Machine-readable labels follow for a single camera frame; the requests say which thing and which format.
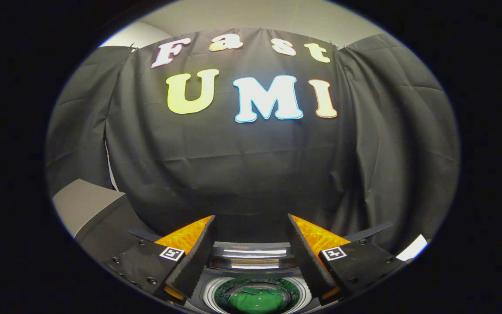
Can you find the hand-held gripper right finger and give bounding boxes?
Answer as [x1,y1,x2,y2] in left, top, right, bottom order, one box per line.
[287,214,413,306]

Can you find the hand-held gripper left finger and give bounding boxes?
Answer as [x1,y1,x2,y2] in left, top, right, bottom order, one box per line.
[105,215,217,306]

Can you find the green polo shirt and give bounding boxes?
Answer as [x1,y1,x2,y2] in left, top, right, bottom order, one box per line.
[225,286,293,314]

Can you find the black backdrop cloth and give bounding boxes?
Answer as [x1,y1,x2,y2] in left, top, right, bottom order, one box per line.
[44,28,461,258]

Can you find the white paper sheet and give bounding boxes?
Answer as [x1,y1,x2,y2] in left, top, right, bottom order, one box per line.
[396,234,428,261]

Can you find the grey side table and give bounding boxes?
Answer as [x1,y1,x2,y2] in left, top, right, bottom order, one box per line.
[53,179,158,266]

